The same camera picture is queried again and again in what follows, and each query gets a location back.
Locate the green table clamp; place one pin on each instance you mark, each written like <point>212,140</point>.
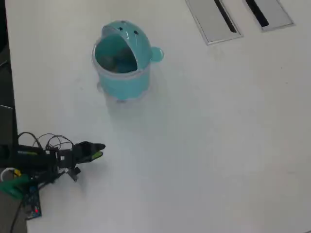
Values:
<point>12,187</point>

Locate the blue circuit board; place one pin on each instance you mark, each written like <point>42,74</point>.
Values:
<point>31,200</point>

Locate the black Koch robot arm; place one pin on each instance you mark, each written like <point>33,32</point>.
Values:
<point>31,160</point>

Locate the yellow connector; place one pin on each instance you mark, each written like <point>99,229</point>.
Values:
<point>17,171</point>

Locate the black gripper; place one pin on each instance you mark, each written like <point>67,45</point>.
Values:
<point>66,157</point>

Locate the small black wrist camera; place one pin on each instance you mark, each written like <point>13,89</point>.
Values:
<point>74,174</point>

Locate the dark grey box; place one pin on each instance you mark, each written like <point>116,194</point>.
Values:
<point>6,126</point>

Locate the teal whale-shaped bin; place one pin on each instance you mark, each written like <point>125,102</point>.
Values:
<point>136,80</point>

